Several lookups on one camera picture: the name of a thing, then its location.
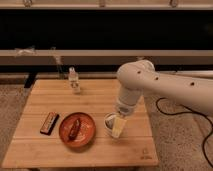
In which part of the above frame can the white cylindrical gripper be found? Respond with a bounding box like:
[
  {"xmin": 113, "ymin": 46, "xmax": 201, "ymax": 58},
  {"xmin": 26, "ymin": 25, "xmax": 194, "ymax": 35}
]
[{"xmin": 115, "ymin": 86, "xmax": 142, "ymax": 116}]

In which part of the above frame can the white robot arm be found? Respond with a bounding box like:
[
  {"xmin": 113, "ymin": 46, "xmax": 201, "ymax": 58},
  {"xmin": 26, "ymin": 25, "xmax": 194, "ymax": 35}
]
[{"xmin": 116, "ymin": 60, "xmax": 213, "ymax": 116}]

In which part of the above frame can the orange plate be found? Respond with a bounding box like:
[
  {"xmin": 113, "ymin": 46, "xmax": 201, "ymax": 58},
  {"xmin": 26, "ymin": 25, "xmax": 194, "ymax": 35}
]
[{"xmin": 59, "ymin": 112, "xmax": 96, "ymax": 148}]

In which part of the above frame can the brown snack on plate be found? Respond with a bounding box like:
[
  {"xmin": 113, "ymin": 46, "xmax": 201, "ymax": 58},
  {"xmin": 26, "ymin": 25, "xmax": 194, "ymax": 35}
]
[{"xmin": 69, "ymin": 119, "xmax": 81, "ymax": 140}]

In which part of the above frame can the dark chocolate bar packet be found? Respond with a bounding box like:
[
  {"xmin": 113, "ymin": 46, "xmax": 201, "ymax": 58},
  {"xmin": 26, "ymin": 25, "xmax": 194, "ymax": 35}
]
[{"xmin": 40, "ymin": 112, "xmax": 59, "ymax": 135}]

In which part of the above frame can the wooden board table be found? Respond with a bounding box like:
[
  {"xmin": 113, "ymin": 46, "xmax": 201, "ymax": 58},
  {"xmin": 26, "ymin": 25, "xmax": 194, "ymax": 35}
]
[{"xmin": 2, "ymin": 79, "xmax": 158, "ymax": 168}]

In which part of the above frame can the black cable on floor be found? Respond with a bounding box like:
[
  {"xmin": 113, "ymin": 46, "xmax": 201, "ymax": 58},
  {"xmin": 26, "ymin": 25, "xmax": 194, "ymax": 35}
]
[{"xmin": 155, "ymin": 97, "xmax": 213, "ymax": 169}]

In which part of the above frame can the grey metal rail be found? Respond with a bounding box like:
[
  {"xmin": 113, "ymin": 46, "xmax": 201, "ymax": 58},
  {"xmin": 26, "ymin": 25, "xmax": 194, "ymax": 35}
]
[{"xmin": 0, "ymin": 49, "xmax": 213, "ymax": 66}]

